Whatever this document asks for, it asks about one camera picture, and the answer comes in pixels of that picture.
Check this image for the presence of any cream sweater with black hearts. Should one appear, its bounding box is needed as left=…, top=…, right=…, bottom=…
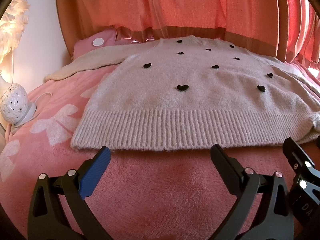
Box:
left=48, top=36, right=319, bottom=151

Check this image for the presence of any pink fleece blanket with bows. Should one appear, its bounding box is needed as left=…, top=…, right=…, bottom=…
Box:
left=0, top=60, right=320, bottom=240

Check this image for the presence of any white perforated globe lamp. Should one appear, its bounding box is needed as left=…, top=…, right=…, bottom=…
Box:
left=1, top=83, right=37, bottom=127

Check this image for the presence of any orange-pink curtain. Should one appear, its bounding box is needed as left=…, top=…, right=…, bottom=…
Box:
left=56, top=0, right=319, bottom=69

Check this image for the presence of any pink pillow with white dot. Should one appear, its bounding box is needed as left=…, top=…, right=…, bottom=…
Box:
left=73, top=28, right=138, bottom=60

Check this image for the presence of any white feather lamp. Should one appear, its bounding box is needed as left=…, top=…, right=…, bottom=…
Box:
left=1, top=0, right=30, bottom=83

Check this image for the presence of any white lamp cable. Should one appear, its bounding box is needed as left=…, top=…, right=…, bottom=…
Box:
left=34, top=91, right=53, bottom=105

